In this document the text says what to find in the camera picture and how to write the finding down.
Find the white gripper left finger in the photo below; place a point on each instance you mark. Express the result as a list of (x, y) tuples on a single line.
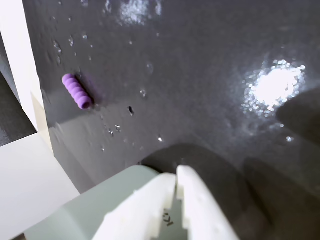
[(140, 212)]

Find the glossy black table mat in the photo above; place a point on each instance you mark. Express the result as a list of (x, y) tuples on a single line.
[(180, 82)]

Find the purple ribbed pen grip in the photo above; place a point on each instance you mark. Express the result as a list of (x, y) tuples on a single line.
[(76, 91)]

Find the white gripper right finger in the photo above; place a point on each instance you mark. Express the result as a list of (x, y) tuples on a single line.
[(200, 212)]

